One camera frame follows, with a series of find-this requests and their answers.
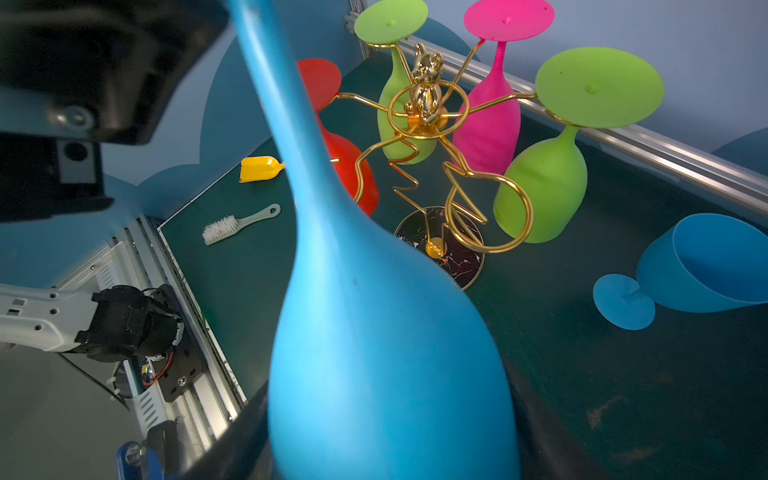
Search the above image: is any gold wire wine glass rack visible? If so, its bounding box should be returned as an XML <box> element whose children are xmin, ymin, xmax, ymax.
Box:
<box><xmin>317</xmin><ymin>41</ymin><xmax>538</xmax><ymax>292</ymax></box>

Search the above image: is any pink wine glass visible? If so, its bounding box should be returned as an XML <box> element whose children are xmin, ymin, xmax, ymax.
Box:
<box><xmin>452</xmin><ymin>0</ymin><xmax>555</xmax><ymax>174</ymax></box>

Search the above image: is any green wine glass left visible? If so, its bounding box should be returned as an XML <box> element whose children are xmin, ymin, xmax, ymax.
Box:
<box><xmin>354</xmin><ymin>0</ymin><xmax>437</xmax><ymax>165</ymax></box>

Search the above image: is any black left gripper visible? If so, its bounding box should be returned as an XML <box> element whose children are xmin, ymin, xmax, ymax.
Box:
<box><xmin>1</xmin><ymin>1</ymin><xmax>229</xmax><ymax>223</ymax></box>

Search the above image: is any blue wine glass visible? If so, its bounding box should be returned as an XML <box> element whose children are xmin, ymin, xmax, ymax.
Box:
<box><xmin>229</xmin><ymin>1</ymin><xmax>521</xmax><ymax>479</ymax></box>
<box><xmin>592</xmin><ymin>213</ymin><xmax>767</xmax><ymax>331</ymax></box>

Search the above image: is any aluminium back frame rail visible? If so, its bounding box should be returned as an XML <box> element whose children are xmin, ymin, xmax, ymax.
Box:
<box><xmin>344</xmin><ymin>11</ymin><xmax>768</xmax><ymax>217</ymax></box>

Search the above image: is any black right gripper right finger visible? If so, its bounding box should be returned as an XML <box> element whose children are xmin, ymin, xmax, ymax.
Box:
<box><xmin>503</xmin><ymin>359</ymin><xmax>610</xmax><ymax>479</ymax></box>

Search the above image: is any green wine glass right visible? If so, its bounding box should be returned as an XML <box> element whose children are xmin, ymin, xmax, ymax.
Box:
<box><xmin>504</xmin><ymin>47</ymin><xmax>665</xmax><ymax>244</ymax></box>

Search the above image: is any red wine glass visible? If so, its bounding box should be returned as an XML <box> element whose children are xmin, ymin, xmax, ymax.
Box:
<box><xmin>297</xmin><ymin>58</ymin><xmax>362</xmax><ymax>198</ymax></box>

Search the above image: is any blue wine glass front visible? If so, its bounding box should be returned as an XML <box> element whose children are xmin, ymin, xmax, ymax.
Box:
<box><xmin>229</xmin><ymin>1</ymin><xmax>521</xmax><ymax>479</ymax></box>

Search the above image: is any green wine glass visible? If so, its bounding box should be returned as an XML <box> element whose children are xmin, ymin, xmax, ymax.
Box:
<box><xmin>504</xmin><ymin>47</ymin><xmax>665</xmax><ymax>244</ymax></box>
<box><xmin>354</xmin><ymin>0</ymin><xmax>437</xmax><ymax>165</ymax></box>

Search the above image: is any yellow plastic scoop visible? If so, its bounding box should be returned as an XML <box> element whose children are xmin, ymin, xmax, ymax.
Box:
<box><xmin>239</xmin><ymin>156</ymin><xmax>284</xmax><ymax>183</ymax></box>

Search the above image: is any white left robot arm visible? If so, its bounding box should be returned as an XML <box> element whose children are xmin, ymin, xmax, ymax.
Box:
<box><xmin>1</xmin><ymin>1</ymin><xmax>231</xmax><ymax>352</ymax></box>

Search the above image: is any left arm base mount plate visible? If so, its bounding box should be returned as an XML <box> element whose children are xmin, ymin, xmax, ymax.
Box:
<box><xmin>139</xmin><ymin>284</ymin><xmax>207</xmax><ymax>403</ymax></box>

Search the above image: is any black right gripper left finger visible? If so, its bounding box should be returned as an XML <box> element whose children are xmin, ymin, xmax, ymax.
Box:
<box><xmin>181</xmin><ymin>383</ymin><xmax>276</xmax><ymax>480</ymax></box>

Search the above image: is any grey white brush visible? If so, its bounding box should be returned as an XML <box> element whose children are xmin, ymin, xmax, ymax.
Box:
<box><xmin>202</xmin><ymin>203</ymin><xmax>282</xmax><ymax>246</ymax></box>

